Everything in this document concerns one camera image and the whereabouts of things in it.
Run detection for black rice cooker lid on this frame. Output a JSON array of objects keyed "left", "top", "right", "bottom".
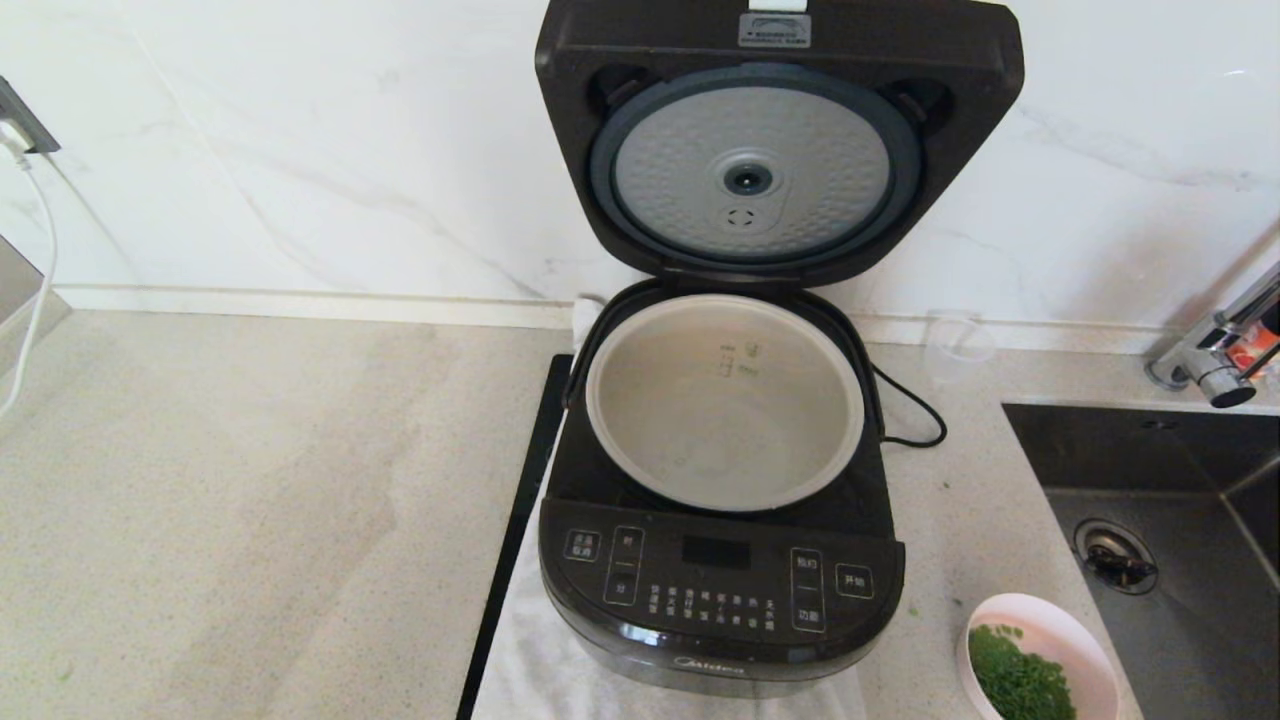
[{"left": 533, "top": 0, "right": 1026, "bottom": 291}]

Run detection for pink bowl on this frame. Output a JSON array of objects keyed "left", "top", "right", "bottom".
[{"left": 957, "top": 593, "right": 1123, "bottom": 720}]

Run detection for white inner pot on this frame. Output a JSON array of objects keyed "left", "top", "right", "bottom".
[{"left": 585, "top": 293, "right": 866, "bottom": 513}]

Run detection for black rice cooker body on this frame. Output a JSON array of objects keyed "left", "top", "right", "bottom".
[{"left": 538, "top": 278, "right": 907, "bottom": 699}]

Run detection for white towel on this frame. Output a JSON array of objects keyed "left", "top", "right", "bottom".
[{"left": 470, "top": 293, "right": 869, "bottom": 720}]

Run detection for clear measuring cup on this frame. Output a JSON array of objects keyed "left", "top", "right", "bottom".
[{"left": 922, "top": 310, "right": 999, "bottom": 386}]

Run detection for chopped green vegetables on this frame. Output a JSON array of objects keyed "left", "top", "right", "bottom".
[{"left": 968, "top": 624, "right": 1078, "bottom": 720}]

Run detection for metal sink drain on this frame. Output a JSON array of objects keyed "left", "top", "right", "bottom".
[{"left": 1075, "top": 518, "right": 1159, "bottom": 596}]

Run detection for steel sink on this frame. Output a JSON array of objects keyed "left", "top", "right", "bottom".
[{"left": 1003, "top": 402, "right": 1280, "bottom": 720}]

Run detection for chrome faucet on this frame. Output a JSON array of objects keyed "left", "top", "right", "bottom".
[{"left": 1146, "top": 262, "right": 1280, "bottom": 408}]

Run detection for grey metal panel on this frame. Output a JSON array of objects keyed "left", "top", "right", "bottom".
[{"left": 0, "top": 235, "right": 73, "bottom": 379}]

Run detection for black power cord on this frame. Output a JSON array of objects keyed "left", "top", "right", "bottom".
[{"left": 873, "top": 365, "right": 948, "bottom": 448}]

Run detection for white cable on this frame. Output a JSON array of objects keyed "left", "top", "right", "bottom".
[{"left": 0, "top": 128, "right": 59, "bottom": 419}]

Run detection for dark wall socket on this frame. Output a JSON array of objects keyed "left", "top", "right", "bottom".
[{"left": 0, "top": 75, "right": 61, "bottom": 156}]

